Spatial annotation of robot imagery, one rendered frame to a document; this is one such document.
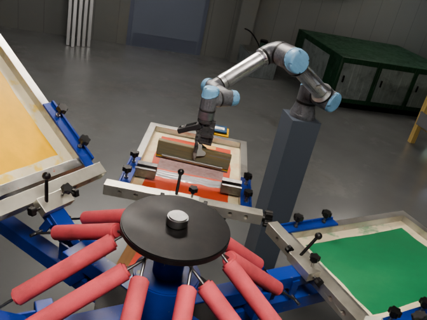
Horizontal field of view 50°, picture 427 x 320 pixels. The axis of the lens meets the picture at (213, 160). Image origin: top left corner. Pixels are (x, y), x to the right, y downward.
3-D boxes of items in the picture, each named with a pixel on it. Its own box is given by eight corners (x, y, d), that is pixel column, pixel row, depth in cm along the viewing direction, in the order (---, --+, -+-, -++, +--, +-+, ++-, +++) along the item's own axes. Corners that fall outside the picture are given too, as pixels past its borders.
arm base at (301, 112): (308, 112, 277) (312, 97, 273) (318, 122, 265) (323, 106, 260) (285, 110, 273) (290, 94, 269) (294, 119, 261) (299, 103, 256)
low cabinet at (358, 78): (382, 84, 920) (397, 45, 884) (440, 120, 761) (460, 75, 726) (286, 70, 863) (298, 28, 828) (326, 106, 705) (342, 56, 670)
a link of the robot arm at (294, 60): (328, 90, 262) (282, 37, 222) (347, 100, 251) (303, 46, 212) (314, 107, 262) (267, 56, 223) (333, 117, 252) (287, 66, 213)
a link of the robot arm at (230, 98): (229, 84, 218) (210, 84, 212) (243, 93, 210) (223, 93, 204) (225, 100, 222) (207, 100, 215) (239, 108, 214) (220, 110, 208)
